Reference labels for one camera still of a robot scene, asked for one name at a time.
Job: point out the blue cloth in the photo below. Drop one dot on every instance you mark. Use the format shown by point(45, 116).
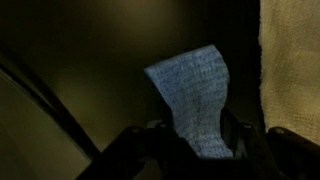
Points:
point(196, 100)

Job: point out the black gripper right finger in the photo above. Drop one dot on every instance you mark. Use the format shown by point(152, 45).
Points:
point(233, 133)

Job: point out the white towel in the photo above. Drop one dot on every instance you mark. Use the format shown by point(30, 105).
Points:
point(290, 66)

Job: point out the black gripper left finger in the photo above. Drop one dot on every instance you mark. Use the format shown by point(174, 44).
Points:
point(166, 140)

